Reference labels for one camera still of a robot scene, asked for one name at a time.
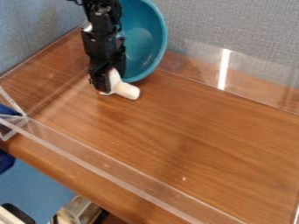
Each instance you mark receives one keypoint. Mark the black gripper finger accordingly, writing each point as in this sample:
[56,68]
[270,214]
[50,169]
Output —
[121,64]
[100,79]

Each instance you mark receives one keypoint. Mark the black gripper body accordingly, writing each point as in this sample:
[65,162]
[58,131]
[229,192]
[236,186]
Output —
[104,45]

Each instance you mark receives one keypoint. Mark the blue plastic bowl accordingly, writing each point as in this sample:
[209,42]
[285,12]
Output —
[145,31]

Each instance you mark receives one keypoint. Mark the white and brown toy mushroom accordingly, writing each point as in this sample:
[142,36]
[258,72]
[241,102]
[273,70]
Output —
[117,87]

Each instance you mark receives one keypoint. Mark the clear acrylic barrier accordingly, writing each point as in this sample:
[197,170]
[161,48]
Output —
[201,152]

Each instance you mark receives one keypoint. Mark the black and white object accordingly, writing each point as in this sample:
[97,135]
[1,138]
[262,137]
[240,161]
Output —
[11,215]

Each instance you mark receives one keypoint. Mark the metal frame under table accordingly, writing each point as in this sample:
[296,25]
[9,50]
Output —
[80,211]

